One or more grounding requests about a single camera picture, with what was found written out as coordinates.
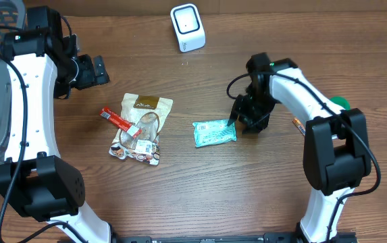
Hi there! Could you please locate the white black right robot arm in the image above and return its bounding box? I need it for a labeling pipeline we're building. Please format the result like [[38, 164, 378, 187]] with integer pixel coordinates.
[[228, 53, 378, 242]]

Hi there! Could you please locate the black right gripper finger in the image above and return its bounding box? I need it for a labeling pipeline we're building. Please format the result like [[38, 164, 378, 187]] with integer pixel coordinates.
[[242, 121, 268, 134], [227, 101, 240, 126]]

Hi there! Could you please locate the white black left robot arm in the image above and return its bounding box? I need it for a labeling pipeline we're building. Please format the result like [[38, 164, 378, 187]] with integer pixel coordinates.
[[0, 6, 115, 242]]

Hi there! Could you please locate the red stick sachet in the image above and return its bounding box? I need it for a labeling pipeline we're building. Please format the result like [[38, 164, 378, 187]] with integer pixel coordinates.
[[100, 107, 142, 138]]

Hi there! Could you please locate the green lid white jar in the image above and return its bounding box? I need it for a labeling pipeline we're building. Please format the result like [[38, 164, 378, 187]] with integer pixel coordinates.
[[330, 96, 351, 110]]

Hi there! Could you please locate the black aluminium rail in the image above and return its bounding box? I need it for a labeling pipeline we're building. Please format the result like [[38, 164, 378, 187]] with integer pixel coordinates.
[[111, 232, 358, 243]]

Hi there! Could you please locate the white barcode scanner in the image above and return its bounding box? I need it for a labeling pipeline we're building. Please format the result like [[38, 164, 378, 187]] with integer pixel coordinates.
[[170, 3, 206, 53]]

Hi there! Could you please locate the beige brown snack pouch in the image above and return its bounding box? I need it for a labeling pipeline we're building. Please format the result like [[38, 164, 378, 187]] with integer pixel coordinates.
[[109, 93, 173, 166]]

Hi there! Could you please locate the teal wet wipes pack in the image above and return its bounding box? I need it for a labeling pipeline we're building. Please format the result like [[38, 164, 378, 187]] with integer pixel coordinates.
[[192, 119, 237, 148]]

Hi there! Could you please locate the orange tissue pack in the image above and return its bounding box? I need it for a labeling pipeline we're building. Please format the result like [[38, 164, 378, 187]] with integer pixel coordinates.
[[292, 117, 305, 136]]

